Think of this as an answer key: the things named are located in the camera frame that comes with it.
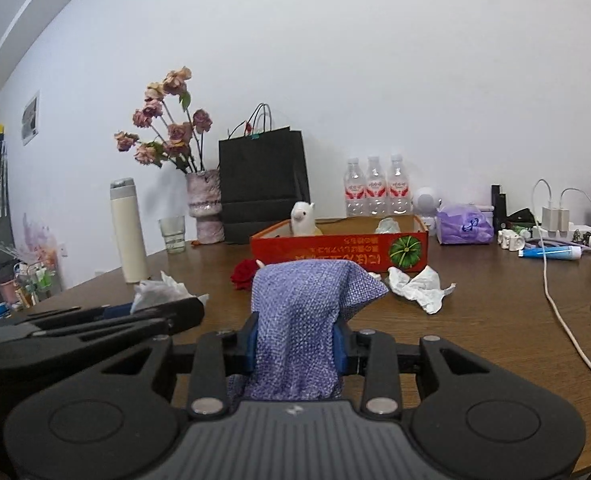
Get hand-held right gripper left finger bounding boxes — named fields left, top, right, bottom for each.
left=98, top=312, right=260, bottom=419

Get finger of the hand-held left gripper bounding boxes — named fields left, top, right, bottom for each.
left=30, top=297, right=206, bottom=342
left=6, top=304, right=139, bottom=331

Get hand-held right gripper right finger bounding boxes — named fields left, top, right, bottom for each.
left=331, top=317, right=493, bottom=419

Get white tissue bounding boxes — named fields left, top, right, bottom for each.
left=130, top=270, right=210, bottom=313
left=386, top=265, right=456, bottom=316

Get purple drawstring bag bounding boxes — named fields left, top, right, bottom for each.
left=224, top=260, right=391, bottom=403

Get red rose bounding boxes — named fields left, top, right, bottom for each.
left=230, top=259, right=269, bottom=292

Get red cardboard box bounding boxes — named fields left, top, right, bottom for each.
left=250, top=214, right=429, bottom=273

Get white and yellow alpaca plush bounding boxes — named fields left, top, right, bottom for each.
left=290, top=201, right=323, bottom=237

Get clear glass cup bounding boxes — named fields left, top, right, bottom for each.
left=158, top=216, right=187, bottom=255

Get cream thermos flask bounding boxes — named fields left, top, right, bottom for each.
left=110, top=177, right=151, bottom=283

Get rack of small bottles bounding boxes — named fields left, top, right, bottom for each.
left=0, top=240, right=64, bottom=323

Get pink mottled vase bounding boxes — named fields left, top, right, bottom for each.
left=186, top=170, right=225, bottom=243

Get black paper bag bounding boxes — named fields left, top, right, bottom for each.
left=219, top=102, right=311, bottom=245

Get clear water bottle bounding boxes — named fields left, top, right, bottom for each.
left=344, top=158, right=367, bottom=218
left=364, top=156, right=389, bottom=217
left=386, top=154, right=412, bottom=216

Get purple tissue pack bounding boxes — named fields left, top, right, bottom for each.
left=435, top=202, right=495, bottom=246

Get dried pink flowers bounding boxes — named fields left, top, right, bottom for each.
left=114, top=66, right=214, bottom=175

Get blue toothpaste tube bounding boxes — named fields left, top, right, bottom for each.
left=519, top=246, right=583, bottom=261

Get white power strip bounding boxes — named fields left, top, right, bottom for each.
left=528, top=222, right=591, bottom=242

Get wall picture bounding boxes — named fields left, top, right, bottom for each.
left=22, top=91, right=41, bottom=147

